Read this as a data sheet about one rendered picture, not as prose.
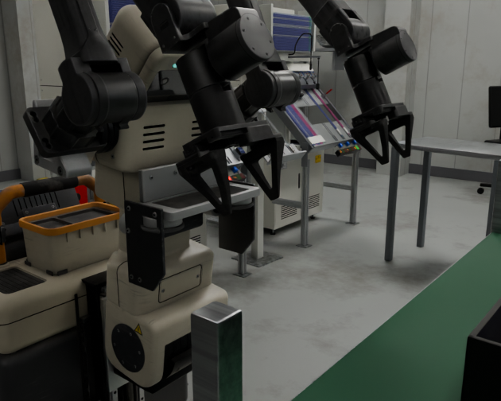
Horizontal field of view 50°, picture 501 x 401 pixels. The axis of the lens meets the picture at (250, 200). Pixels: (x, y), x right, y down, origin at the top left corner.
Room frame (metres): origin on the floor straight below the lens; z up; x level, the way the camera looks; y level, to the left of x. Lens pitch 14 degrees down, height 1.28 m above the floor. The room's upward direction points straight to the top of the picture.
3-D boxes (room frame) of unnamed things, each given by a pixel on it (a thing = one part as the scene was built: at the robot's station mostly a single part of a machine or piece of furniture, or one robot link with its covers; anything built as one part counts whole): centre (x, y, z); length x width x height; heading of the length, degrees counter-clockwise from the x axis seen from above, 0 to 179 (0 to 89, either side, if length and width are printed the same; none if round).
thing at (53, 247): (1.28, 0.43, 0.87); 0.23 x 0.15 x 0.11; 141
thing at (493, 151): (3.33, -1.31, 0.40); 0.70 x 0.45 x 0.80; 43
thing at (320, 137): (4.29, -0.30, 0.65); 1.01 x 0.73 x 1.29; 51
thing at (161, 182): (1.02, 0.12, 0.99); 0.28 x 0.16 x 0.22; 141
